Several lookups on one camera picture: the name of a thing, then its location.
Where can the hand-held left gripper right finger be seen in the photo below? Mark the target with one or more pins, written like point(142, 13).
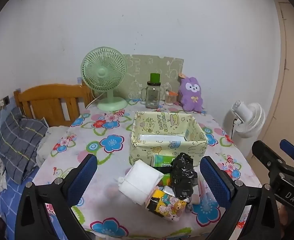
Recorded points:
point(215, 180)

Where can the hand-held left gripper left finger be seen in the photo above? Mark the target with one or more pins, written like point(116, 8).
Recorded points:
point(83, 177)

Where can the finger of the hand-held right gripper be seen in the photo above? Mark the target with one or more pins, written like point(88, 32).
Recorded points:
point(290, 148)
point(266, 155)

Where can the black plastic bag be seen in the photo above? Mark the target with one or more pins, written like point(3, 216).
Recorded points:
point(183, 177)

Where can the cartoon print pouch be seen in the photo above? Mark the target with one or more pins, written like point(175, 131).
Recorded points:
point(165, 205)

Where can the green tissue packet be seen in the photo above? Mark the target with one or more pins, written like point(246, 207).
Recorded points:
point(162, 161)

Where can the white towel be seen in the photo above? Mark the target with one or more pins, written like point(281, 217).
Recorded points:
point(140, 181)

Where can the cartoon print fabric storage box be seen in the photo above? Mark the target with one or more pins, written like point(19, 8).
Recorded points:
point(167, 147)

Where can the white standing fan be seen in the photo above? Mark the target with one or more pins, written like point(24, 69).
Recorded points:
point(246, 120)

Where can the beige door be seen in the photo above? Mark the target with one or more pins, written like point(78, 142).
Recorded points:
point(291, 80)

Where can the white flat packet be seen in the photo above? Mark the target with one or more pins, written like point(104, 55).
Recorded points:
point(159, 138)

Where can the grey plaid pillow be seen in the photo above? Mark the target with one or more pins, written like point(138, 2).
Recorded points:
point(19, 145)

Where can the wooden headboard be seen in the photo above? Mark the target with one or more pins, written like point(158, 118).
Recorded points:
point(52, 102)

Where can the blue checked bedsheet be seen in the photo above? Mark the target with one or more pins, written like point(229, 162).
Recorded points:
point(4, 205)

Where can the purple plush bunny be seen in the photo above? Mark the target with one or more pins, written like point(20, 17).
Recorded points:
point(191, 92)

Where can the small toothpick jar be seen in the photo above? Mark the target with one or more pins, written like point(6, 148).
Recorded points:
point(170, 98)

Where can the glass jar with green lid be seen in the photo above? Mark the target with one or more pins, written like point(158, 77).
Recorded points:
point(154, 95)

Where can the green desk fan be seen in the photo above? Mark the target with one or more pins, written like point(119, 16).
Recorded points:
point(103, 67)

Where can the green patterned board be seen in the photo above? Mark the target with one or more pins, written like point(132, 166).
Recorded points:
point(147, 67)

